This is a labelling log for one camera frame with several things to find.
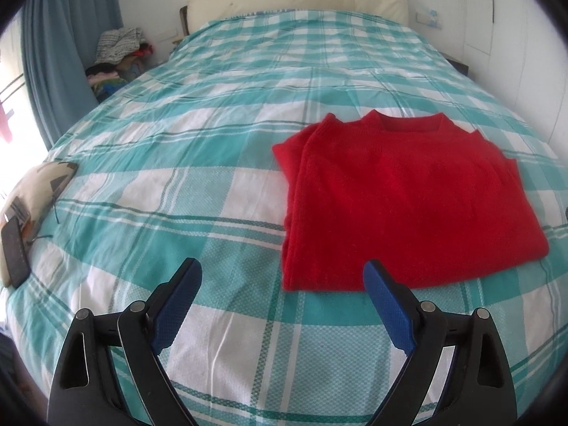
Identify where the beige patterned cushion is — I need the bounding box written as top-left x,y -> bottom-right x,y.
1,160 -> 79,260

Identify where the pile of clothes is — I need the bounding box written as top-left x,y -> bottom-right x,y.
85,27 -> 154,103

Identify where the black smartphone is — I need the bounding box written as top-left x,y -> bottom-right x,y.
1,217 -> 31,288

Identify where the white wardrobe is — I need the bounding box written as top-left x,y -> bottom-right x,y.
464,0 -> 567,154

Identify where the white wall socket panel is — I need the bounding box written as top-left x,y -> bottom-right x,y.
415,10 -> 443,30

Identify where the red sweater with white rabbit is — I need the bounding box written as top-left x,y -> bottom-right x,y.
272,111 -> 550,291

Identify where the black charging cable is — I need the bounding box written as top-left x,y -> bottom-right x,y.
26,185 -> 61,245

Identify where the blue curtain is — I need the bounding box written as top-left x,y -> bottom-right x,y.
21,0 -> 122,148

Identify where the red garment hanging outside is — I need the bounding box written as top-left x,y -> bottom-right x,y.
0,103 -> 12,142

